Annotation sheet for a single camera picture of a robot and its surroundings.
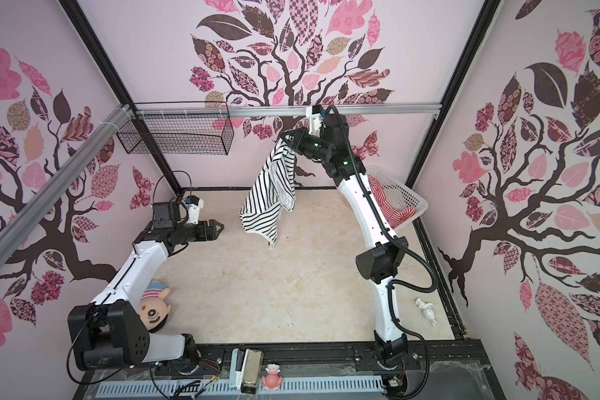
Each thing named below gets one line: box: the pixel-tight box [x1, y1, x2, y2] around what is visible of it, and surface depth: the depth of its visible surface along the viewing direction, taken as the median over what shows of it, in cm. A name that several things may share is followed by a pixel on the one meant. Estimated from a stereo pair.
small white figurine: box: [415, 297, 438, 327], surface depth 83 cm
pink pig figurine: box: [261, 363, 284, 390], surface depth 70 cm
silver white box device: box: [229, 348, 265, 395], surface depth 71 cm
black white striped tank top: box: [238, 136, 299, 249], surface depth 84 cm
